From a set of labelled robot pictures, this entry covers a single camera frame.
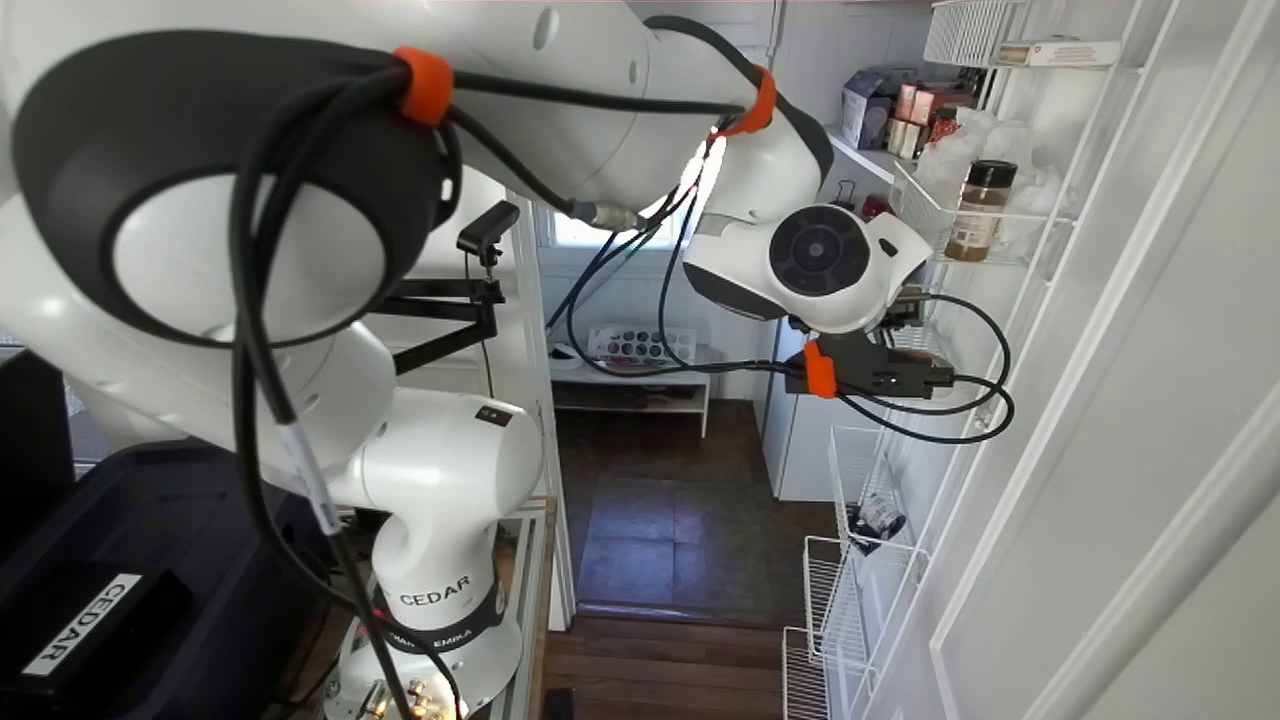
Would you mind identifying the black plastic case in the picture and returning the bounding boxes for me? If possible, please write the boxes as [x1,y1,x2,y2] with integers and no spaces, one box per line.
[0,437,353,720]

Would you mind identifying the white wall shelf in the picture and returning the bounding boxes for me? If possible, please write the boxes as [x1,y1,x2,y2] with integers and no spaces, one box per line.
[818,125,941,216]

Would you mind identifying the white mini fridge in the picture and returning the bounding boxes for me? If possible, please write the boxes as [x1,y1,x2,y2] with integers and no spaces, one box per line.
[758,355,873,510]

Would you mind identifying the black white patterned item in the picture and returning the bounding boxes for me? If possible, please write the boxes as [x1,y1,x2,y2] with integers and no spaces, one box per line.
[843,493,912,551]

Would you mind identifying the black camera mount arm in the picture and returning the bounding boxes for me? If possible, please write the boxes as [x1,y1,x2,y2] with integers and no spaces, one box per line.
[366,196,526,380]

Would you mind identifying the white rectangular package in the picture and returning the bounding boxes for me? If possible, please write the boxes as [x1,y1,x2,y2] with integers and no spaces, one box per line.
[992,37,1128,71]

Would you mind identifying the tray with dark cells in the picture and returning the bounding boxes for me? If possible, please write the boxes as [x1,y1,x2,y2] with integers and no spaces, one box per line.
[592,320,700,373]

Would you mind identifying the blue cable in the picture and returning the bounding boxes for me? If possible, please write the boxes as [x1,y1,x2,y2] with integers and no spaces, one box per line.
[538,134,710,380]

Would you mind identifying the orange velcro strap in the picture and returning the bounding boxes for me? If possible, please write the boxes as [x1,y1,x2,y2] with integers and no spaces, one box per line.
[386,44,461,134]
[794,338,843,404]
[725,64,778,142]

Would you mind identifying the white panel door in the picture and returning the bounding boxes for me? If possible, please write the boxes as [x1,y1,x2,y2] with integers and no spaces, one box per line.
[853,0,1280,720]

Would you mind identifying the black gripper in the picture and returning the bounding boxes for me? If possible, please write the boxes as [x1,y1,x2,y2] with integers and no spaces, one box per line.
[837,334,961,402]

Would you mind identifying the red snack bag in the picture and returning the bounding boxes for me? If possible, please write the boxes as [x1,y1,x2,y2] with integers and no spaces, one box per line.
[931,91,966,149]

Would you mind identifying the white wire door rack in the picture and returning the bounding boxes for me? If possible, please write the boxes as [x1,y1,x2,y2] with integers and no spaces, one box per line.
[774,0,1163,720]

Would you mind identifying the jar with dark lid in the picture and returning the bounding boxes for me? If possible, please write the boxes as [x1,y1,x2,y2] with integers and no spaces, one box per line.
[942,155,1021,270]

